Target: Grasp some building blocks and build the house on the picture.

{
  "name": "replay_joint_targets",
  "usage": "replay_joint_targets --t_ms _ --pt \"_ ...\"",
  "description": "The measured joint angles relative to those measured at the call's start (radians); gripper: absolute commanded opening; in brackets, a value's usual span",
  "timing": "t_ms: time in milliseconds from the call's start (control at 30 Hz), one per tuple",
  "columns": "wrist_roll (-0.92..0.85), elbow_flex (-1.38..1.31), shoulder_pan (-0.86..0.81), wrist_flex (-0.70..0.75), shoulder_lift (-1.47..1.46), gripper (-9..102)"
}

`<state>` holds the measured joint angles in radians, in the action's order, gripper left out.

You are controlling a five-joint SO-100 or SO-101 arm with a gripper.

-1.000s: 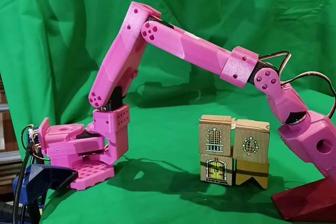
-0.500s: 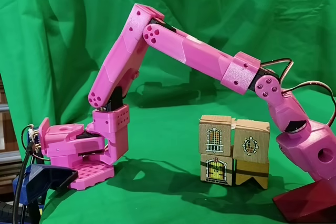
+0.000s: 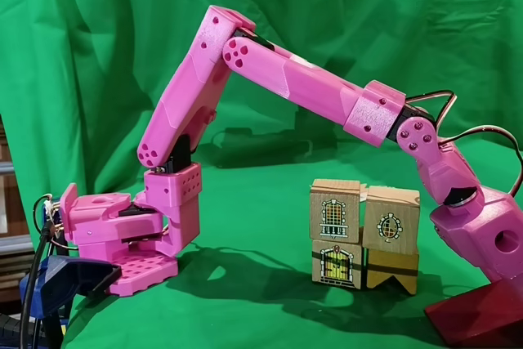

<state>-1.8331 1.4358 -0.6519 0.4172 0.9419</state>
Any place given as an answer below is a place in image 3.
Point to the red wedge roof block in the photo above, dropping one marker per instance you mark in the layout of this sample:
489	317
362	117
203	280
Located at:
470	316

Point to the wooden block with oval window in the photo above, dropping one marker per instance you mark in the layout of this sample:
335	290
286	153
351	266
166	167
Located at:
388	204

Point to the yellow notched wooden block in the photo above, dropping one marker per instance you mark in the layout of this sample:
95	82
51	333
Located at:
392	261

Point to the wooden block with door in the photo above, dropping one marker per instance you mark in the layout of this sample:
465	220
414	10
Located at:
356	277

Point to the wooden block with balcony window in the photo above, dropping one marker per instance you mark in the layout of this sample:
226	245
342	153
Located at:
335	191

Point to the green cloth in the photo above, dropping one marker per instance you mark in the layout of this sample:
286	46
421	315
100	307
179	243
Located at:
122	38

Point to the blue and black table clamp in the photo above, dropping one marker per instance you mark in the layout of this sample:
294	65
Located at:
69	275

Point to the blue controller board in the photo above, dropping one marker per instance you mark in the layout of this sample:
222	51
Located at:
55	218

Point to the wooden shelf unit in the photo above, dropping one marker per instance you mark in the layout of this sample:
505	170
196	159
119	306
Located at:
8	202

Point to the black ribbed tyre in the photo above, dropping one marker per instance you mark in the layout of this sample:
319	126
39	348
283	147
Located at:
8	328

